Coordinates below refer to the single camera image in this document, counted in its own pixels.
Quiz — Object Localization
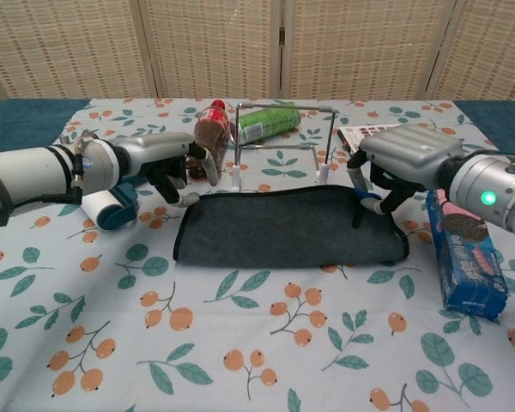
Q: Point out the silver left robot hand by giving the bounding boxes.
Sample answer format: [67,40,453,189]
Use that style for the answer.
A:
[113,131,224,208]

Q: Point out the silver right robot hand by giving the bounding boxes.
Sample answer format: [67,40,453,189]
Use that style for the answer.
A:
[346,124,464,228]

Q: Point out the blue sandwich cookie box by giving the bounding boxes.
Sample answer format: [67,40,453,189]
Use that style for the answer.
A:
[426,188,510,321]

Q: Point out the blue microfiber cloth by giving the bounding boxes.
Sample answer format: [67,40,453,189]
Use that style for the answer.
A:
[173,184,410,270]

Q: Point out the black box with picture grid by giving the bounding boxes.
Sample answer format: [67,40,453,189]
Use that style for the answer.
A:
[336,123,403,151]

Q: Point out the cola bottle with red cap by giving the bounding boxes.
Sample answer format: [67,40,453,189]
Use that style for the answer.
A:
[192,99,232,177]

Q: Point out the green drink can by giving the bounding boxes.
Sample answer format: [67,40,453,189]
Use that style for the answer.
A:
[235,101,302,143]

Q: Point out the woven bamboo screen panel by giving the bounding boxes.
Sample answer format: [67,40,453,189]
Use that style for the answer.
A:
[281,0,458,100]
[428,0,515,102]
[139,0,284,100]
[0,0,151,106]

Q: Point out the teal table cover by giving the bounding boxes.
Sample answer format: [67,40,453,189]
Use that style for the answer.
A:
[0,98,515,164]

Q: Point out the floral print tablecloth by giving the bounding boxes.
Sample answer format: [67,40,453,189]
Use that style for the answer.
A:
[0,97,515,412]

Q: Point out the teal handled lint roller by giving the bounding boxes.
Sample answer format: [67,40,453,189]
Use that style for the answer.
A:
[83,182,139,232]

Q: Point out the metal wire stand white feet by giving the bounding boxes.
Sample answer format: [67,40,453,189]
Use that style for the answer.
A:
[230,101,338,199]

